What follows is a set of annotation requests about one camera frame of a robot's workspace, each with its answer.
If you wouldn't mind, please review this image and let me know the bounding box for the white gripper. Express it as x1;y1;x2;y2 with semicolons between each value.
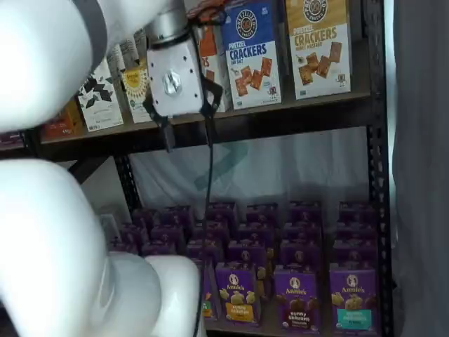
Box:
142;37;225;154

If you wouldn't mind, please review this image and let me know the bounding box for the purple Annie's box brown patch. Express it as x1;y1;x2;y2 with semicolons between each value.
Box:
280;242;322;273
289;200;322;225
283;221;322;246

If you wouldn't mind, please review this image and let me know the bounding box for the light grey fabric curtain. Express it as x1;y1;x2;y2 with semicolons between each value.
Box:
384;0;449;337

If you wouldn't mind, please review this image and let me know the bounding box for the white backdrop sheet teal logo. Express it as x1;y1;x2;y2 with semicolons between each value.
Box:
128;126;369;213

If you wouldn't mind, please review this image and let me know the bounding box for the orange pretzel crackers box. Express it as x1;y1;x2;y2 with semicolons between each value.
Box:
194;20;227;114
185;0;226;22

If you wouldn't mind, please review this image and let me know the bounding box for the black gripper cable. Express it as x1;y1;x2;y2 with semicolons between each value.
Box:
189;13;217;337

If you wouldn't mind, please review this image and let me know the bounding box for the white paper bag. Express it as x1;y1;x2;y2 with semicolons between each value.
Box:
99;213;123;249

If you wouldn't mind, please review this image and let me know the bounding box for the purple Annie's box purple label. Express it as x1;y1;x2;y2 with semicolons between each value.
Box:
274;268;322;331

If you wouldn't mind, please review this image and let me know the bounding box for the purple Annie's box teal patch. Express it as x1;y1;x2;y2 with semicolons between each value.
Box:
332;241;379;270
335;221;378;245
329;263;379;333
338;201;378;225

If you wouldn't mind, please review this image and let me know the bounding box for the orange Festival box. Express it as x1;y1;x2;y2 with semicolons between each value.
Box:
41;100;85;138

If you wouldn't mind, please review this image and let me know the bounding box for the purple Annie's box green patch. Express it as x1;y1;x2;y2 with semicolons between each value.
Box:
194;220;235;243
187;238;227;264
199;259;219;320
206;201;243;225

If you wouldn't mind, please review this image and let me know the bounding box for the gold pretzel crackers box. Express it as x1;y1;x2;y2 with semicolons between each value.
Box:
286;0;353;101

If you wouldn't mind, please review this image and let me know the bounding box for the blue pretzel crackers box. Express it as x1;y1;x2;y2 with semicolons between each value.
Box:
220;0;283;110

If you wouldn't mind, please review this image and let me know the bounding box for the Simple Mills bars box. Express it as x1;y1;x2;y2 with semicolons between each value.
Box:
121;58;154;124

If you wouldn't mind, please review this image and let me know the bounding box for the Simple Mills sweet thins box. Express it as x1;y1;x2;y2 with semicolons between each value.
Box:
76;58;124;133
106;44;124;85
121;29;147;67

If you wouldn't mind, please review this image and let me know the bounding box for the purple Annie's bunny grahams box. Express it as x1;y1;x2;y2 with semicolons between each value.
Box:
141;241;178;259
150;224;187;246
163;206;194;229

